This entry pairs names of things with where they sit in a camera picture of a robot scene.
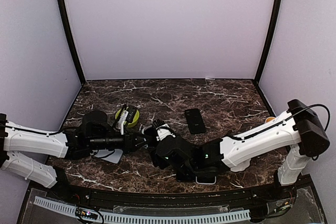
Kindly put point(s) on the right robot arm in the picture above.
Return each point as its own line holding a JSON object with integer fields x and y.
{"x": 298, "y": 127}

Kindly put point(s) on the black front rail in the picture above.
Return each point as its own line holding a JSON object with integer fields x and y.
{"x": 252, "y": 197}

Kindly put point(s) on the green bowl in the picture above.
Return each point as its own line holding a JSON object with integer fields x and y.
{"x": 134, "y": 121}

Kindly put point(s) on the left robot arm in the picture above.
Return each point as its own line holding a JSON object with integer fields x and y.
{"x": 74, "y": 143}

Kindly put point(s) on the right black frame post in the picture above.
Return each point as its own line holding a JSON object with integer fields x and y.
{"x": 268, "y": 41}

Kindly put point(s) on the light blue phone case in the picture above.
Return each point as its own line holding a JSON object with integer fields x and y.
{"x": 150, "y": 134}

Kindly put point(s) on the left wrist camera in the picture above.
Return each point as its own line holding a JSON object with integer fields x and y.
{"x": 125, "y": 116}

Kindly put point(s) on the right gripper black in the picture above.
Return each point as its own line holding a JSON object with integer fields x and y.
{"x": 160, "y": 162}

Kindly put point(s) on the lavender phone case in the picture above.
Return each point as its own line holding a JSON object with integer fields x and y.
{"x": 206, "y": 182}

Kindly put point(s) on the patterned white mug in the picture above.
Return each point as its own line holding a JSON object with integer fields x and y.
{"x": 269, "y": 119}

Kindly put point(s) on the white cable duct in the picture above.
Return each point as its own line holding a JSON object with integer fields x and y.
{"x": 140, "y": 215}

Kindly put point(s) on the left black frame post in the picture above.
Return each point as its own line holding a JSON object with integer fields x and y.
{"x": 70, "y": 41}

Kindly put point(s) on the black magsafe phone case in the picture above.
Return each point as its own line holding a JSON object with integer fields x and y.
{"x": 195, "y": 121}

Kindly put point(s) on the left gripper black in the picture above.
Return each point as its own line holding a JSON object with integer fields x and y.
{"x": 130, "y": 145}

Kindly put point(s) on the purple phone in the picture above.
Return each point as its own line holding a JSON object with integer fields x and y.
{"x": 206, "y": 180}

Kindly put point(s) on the silver white phone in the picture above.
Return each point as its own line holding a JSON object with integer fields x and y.
{"x": 113, "y": 156}

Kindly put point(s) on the black frame post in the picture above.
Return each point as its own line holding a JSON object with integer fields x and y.
{"x": 268, "y": 41}
{"x": 70, "y": 41}

